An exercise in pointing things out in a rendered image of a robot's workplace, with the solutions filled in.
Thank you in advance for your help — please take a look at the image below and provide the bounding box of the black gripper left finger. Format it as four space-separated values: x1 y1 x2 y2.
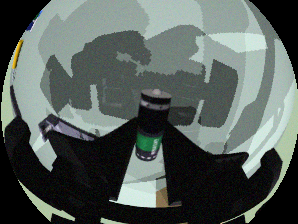
47 116 138 201

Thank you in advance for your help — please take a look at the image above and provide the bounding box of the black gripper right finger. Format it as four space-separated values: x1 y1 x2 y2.
161 120 249 205

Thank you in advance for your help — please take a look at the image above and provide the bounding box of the black cylindrical battery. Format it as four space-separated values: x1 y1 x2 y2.
134 88 172 163

